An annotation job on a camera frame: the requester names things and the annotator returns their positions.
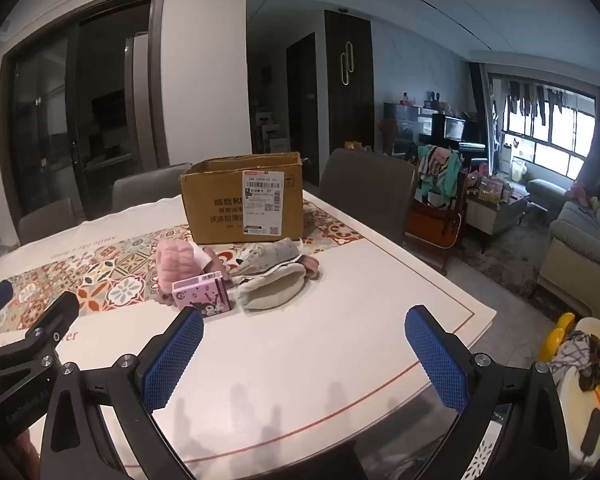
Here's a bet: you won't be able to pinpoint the black piano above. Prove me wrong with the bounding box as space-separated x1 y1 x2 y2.
432 112 487 161

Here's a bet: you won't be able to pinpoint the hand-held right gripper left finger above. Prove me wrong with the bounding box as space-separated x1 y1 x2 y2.
39 306 206 480

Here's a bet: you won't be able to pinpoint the grey patterned cloth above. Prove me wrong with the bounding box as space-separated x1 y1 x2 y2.
230 237 303 278

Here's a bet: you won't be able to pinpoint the colourful tile-patterned table mat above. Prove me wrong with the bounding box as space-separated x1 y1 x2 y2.
0 195 421 341

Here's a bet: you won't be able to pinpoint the large window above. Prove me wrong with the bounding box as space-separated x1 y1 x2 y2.
490 72 600 181

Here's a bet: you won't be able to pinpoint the stacked hallway cardboard boxes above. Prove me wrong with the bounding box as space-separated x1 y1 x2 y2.
252 107 288 153

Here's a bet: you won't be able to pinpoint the pile of clothes on chair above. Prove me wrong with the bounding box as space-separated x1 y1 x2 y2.
415 145 463 208

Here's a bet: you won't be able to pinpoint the light pink fluffy towel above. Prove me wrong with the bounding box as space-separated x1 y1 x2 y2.
154 239 213 306

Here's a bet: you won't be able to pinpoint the cream plush hat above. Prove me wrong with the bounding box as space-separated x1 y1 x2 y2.
234 261 308 313

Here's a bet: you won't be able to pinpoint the small pink cloth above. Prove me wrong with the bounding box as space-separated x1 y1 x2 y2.
300 255 323 281

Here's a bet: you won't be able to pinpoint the crumpled patterned cloth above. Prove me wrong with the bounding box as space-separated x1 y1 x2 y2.
552 330 600 406

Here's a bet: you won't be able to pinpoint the coffee table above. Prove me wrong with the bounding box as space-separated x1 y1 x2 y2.
465 170 531 251

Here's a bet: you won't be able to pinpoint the gold loop handle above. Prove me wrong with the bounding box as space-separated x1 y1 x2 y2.
340 42 357 86

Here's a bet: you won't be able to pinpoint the black remote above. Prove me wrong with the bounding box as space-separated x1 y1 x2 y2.
580 410 600 456

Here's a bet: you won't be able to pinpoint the brown cardboard box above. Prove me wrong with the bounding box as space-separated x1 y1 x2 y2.
180 151 306 246

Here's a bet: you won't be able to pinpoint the wooden high chair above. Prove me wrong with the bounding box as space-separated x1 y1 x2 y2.
405 160 468 276

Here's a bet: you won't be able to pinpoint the grey dining chair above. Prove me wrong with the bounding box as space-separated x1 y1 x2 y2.
17 197 88 246
111 162 193 213
319 147 418 248

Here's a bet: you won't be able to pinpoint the small cream side table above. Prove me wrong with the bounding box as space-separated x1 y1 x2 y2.
550 317 600 473

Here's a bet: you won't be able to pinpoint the small pink printed box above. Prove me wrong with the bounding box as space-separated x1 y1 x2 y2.
172 271 232 320

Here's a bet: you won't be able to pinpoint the dark tv cabinet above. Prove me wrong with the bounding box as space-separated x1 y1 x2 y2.
384 101 436 158

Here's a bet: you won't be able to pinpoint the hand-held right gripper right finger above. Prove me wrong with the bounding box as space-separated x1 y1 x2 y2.
404 304 573 480

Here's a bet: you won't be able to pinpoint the dark sliding glass door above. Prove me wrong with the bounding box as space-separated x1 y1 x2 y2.
0 0 171 216

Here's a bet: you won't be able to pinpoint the yellow child chair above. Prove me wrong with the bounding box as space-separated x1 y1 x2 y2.
537 312 578 363

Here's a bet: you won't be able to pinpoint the hanging laundry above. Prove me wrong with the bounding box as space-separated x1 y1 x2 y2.
502 80 566 126

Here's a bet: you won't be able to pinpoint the light grey sofa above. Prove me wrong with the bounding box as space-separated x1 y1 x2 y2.
537 182 600 321

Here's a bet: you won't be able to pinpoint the grey ottoman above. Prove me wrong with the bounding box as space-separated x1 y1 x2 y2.
525 178 568 211

